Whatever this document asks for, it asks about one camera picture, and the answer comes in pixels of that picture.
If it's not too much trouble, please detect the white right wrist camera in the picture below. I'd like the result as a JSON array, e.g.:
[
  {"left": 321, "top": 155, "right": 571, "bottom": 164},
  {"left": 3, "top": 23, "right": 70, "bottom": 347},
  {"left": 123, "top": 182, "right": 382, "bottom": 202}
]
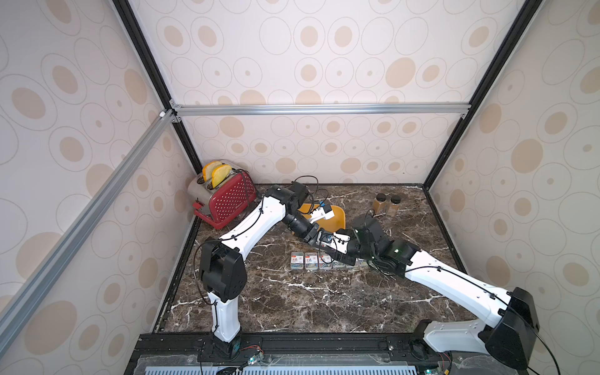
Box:
[{"left": 331, "top": 232, "right": 351, "bottom": 244}]

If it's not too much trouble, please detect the yellow plastic storage tray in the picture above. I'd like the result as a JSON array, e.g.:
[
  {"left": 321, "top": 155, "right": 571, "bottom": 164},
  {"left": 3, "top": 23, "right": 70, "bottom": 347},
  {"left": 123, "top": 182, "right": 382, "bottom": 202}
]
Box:
[{"left": 299, "top": 203, "right": 345, "bottom": 233}]

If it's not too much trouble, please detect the yellow toast slice right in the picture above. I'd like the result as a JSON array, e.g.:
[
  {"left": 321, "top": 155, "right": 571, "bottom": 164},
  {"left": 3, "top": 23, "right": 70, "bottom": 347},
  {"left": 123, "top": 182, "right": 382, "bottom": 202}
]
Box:
[{"left": 211, "top": 164, "right": 232, "bottom": 188}]

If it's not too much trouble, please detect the diagonal aluminium frame bar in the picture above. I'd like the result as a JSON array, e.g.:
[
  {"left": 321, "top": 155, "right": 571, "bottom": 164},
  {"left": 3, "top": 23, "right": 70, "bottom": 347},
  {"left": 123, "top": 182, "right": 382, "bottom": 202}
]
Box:
[{"left": 1, "top": 109, "right": 176, "bottom": 356}]

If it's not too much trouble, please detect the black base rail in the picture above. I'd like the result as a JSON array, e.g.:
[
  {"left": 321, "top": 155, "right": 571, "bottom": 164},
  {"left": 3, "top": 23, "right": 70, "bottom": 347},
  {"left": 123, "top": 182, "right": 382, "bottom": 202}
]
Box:
[{"left": 125, "top": 333, "right": 515, "bottom": 374}]

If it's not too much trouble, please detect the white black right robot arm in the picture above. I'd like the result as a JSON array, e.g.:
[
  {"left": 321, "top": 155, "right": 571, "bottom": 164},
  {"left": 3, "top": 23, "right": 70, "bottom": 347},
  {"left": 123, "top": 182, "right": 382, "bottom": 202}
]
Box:
[{"left": 333, "top": 217, "right": 539, "bottom": 371}]

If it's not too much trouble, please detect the brown spice jar right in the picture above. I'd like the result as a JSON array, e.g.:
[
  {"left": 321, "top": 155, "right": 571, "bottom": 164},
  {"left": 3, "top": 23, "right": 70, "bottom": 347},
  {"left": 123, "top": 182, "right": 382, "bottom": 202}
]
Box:
[{"left": 387, "top": 195, "right": 403, "bottom": 217}]

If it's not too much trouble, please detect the yellow toast slice left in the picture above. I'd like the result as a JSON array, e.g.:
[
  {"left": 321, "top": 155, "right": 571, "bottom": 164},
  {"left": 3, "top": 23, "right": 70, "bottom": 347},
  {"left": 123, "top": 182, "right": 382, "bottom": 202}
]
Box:
[{"left": 202, "top": 160, "right": 223, "bottom": 182}]

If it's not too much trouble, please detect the brown spice jar left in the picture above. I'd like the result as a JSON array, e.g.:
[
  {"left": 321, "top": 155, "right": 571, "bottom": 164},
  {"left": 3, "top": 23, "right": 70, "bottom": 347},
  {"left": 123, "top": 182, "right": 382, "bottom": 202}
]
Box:
[{"left": 372, "top": 193, "right": 388, "bottom": 216}]

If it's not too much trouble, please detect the red polka dot toaster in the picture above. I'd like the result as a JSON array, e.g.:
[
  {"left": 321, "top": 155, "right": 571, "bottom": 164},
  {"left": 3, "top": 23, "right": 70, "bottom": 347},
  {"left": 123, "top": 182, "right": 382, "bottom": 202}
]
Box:
[{"left": 187, "top": 160, "right": 257, "bottom": 229}]

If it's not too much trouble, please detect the brown spice jar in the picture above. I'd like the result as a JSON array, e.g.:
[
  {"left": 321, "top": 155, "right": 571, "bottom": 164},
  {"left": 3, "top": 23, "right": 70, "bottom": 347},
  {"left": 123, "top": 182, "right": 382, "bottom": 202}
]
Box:
[
  {"left": 387, "top": 195, "right": 403, "bottom": 217},
  {"left": 372, "top": 193, "right": 388, "bottom": 216}
]

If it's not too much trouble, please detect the horizontal aluminium frame bar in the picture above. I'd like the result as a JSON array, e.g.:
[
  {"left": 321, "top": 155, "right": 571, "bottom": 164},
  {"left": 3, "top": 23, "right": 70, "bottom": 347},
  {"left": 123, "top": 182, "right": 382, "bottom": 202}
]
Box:
[{"left": 164, "top": 102, "right": 471, "bottom": 117}]

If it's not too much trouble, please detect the clear paper clip box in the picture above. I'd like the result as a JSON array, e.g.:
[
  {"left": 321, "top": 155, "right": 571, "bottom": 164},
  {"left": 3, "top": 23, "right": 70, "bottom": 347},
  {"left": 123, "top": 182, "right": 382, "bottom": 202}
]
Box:
[
  {"left": 332, "top": 261, "right": 348, "bottom": 270},
  {"left": 290, "top": 252, "right": 305, "bottom": 270},
  {"left": 304, "top": 252, "right": 319, "bottom": 271},
  {"left": 318, "top": 253, "right": 334, "bottom": 270}
]

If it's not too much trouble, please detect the yellow toast slice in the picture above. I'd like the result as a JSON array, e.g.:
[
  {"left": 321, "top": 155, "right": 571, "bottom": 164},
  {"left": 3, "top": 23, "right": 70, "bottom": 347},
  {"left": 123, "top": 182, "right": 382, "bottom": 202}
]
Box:
[
  {"left": 202, "top": 160, "right": 223, "bottom": 182},
  {"left": 211, "top": 164, "right": 232, "bottom": 188}
]

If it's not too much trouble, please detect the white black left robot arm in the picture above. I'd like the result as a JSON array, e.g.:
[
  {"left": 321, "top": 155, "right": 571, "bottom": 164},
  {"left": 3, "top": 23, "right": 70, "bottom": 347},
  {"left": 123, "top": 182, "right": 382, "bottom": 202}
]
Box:
[{"left": 195, "top": 181, "right": 357, "bottom": 346}]

